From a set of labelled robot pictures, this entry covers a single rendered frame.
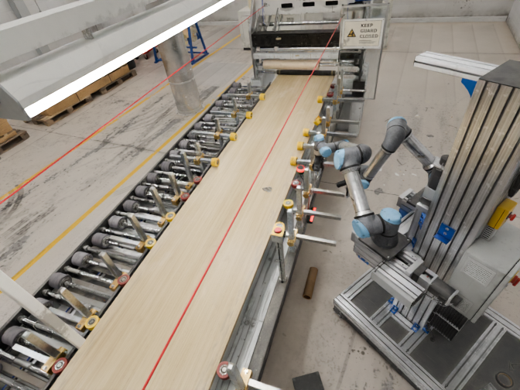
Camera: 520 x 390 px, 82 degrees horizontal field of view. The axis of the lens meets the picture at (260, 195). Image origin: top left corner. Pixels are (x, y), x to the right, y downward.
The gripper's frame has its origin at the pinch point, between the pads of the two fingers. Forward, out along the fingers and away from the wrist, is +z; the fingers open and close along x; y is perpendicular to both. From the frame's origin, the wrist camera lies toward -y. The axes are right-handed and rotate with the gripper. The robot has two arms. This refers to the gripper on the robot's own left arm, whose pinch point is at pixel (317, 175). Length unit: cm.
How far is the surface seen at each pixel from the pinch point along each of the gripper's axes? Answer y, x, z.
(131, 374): -168, 64, 10
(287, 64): 224, 86, -6
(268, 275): -77, 21, 39
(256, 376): -145, 5, 31
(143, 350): -156, 65, 11
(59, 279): -132, 157, 15
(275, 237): -85, 9, -19
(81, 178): 46, 367, 101
